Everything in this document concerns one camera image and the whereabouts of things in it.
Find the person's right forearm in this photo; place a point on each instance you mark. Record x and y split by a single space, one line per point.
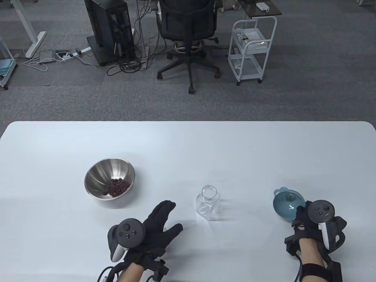
311 252

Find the person's left forearm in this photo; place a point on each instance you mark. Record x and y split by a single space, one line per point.
130 273

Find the black office chair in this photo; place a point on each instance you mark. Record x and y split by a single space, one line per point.
188 20

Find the white trolley with teal bins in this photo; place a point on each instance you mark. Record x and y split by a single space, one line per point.
6 63

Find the person's left hand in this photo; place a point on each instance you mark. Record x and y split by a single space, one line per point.
155 232

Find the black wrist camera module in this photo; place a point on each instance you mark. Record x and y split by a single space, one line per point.
292 246
157 267

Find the white rolling cart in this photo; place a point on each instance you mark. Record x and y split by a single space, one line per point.
248 64

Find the person's right hand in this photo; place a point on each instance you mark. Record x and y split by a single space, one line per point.
302 226

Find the pile of dark red cranberries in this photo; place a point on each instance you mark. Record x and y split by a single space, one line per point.
117 188

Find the blue plastic funnel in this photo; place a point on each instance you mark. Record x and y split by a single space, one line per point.
283 205

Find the flat white box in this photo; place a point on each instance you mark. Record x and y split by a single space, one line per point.
251 34

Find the black white handheld controller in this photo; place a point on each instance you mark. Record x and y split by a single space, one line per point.
321 210
127 232

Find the white power strip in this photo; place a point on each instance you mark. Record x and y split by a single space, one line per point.
83 50

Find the brown side table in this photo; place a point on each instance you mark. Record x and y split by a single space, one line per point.
249 10

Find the small white device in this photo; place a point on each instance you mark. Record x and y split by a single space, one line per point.
261 6

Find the stainless steel bowl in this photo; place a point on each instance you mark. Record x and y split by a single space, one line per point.
100 176

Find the clear square coffee jar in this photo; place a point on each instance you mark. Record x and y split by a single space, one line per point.
207 208

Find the clear plastic bag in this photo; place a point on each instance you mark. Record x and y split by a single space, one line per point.
260 45

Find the white desk leg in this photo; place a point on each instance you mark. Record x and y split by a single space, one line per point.
29 32

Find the grey flat box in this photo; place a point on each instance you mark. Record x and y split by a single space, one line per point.
47 55

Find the black computer tower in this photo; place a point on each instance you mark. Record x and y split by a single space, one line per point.
108 26

